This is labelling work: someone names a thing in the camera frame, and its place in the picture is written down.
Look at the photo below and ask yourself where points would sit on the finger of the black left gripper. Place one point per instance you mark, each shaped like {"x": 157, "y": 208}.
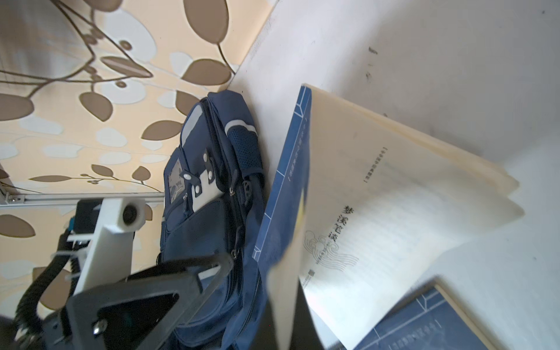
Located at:
{"x": 141, "y": 311}

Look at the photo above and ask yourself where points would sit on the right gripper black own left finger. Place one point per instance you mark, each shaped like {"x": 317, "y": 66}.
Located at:
{"x": 265, "y": 337}

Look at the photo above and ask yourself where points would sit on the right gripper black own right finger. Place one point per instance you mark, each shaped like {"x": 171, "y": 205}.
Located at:
{"x": 306, "y": 337}

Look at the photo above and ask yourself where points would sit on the blue cover book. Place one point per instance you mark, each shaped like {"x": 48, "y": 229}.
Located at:
{"x": 360, "y": 208}

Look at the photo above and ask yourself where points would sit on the navy blue school backpack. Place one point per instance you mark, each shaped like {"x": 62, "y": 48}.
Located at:
{"x": 214, "y": 204}

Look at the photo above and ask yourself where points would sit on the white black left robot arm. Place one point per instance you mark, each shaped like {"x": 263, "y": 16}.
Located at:
{"x": 50, "y": 333}

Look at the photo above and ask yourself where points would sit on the blue book on table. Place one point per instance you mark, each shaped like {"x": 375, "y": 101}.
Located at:
{"x": 431, "y": 319}

